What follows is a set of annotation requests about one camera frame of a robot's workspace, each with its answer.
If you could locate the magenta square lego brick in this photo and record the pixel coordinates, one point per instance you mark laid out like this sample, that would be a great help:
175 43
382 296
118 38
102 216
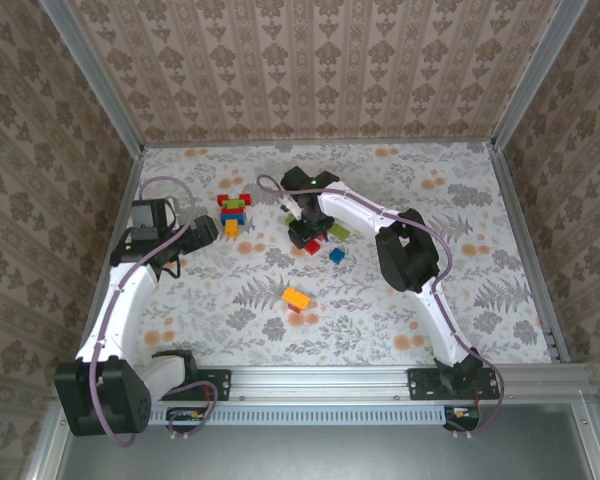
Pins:
324 240

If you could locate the lime green long lego brick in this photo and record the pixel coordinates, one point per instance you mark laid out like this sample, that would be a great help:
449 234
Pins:
340 232

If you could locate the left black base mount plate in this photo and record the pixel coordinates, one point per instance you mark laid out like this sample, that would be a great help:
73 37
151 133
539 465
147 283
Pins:
220 385

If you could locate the multicolour lego brick model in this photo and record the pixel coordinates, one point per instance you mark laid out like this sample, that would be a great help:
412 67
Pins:
234 215

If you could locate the grey metal panel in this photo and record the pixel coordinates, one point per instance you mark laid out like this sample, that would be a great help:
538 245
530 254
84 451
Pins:
330 455

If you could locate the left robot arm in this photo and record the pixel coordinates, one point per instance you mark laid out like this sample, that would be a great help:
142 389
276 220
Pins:
120 310

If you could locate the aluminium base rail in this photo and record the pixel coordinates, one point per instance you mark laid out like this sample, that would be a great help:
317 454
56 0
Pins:
320 382

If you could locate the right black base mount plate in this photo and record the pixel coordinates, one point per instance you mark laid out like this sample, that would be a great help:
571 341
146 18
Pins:
425 385

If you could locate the aluminium table back rail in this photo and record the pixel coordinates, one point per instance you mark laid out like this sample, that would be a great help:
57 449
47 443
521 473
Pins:
320 142

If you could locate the blue square lego brick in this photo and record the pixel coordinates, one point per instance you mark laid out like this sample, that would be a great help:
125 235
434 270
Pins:
337 255

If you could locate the aluminium frame post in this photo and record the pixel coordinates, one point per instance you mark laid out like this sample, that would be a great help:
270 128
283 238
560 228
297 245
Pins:
95 80
535 75

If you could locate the black connector board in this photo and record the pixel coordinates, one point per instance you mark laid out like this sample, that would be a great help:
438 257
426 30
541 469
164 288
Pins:
180 422
462 417

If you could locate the orange yellow lego brick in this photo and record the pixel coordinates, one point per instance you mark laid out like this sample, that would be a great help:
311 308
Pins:
296 297

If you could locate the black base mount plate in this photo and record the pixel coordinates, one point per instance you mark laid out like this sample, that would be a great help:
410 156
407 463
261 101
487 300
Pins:
425 385
220 385

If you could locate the floral printed table cover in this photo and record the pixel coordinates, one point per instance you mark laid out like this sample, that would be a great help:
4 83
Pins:
380 310

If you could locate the aluminium table side rail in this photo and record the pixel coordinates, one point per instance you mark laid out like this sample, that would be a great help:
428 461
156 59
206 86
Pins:
101 300
528 250

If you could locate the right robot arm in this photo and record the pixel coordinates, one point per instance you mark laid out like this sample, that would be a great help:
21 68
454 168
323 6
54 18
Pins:
445 320

